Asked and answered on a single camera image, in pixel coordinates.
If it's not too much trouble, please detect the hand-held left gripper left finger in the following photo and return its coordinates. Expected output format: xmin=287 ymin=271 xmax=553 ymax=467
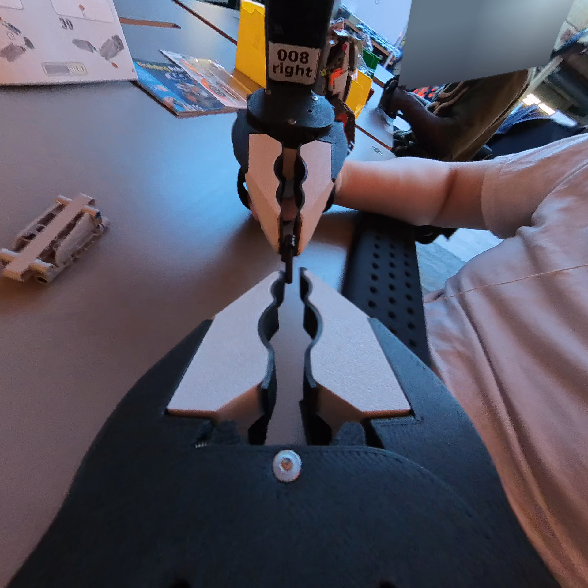
xmin=166 ymin=271 xmax=285 ymax=445

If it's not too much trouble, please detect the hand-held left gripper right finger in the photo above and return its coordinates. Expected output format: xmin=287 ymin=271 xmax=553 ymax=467
xmin=300 ymin=268 xmax=411 ymax=445

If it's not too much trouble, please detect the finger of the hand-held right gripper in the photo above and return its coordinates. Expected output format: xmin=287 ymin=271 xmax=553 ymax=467
xmin=293 ymin=142 xmax=334 ymax=256
xmin=244 ymin=132 xmax=291 ymax=254

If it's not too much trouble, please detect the black brick axle piece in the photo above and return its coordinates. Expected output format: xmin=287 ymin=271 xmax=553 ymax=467
xmin=280 ymin=152 xmax=296 ymax=284

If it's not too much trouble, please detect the person's right forearm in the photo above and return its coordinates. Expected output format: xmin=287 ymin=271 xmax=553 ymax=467
xmin=367 ymin=155 xmax=499 ymax=231

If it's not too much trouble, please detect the grey desk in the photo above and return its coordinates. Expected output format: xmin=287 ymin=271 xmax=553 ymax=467
xmin=0 ymin=0 xmax=414 ymax=588

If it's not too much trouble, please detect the person's right hand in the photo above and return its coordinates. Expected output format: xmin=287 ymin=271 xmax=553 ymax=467
xmin=334 ymin=158 xmax=369 ymax=214

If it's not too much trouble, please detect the small yellow plastic bin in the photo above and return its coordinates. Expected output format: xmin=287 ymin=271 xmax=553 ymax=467
xmin=345 ymin=69 xmax=374 ymax=121

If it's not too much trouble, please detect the tall yellow plastic bin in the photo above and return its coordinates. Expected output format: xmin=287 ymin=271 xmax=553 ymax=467
xmin=235 ymin=0 xmax=268 ymax=89

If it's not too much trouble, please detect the black perforated board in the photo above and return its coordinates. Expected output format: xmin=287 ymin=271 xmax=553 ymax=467
xmin=341 ymin=215 xmax=433 ymax=369

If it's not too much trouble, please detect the light printed leaflet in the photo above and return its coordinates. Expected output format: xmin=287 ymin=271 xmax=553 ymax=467
xmin=159 ymin=49 xmax=250 ymax=112

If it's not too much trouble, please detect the blue printed leaflet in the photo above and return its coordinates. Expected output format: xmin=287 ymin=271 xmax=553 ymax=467
xmin=132 ymin=59 xmax=230 ymax=116

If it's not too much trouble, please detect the grey brick assembly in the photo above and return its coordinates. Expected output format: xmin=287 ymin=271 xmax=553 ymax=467
xmin=0 ymin=193 xmax=110 ymax=284

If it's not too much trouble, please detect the white instruction booklet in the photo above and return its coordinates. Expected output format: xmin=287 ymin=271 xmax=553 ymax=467
xmin=0 ymin=0 xmax=138 ymax=87

